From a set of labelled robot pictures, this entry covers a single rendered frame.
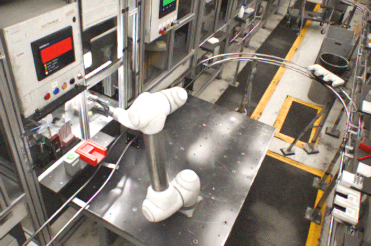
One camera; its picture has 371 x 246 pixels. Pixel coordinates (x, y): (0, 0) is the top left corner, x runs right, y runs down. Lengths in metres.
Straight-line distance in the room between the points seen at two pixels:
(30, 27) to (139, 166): 1.24
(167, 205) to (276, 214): 1.50
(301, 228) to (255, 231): 0.43
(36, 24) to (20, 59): 0.17
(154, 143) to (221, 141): 1.06
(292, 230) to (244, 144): 0.92
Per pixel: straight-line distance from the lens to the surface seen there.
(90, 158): 2.03
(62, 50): 1.70
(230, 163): 2.47
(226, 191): 2.29
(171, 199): 1.88
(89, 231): 2.87
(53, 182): 2.01
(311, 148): 3.94
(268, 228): 3.04
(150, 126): 1.57
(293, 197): 3.35
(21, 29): 1.55
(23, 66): 1.60
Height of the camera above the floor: 2.42
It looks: 37 degrees down
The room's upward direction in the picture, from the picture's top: 8 degrees clockwise
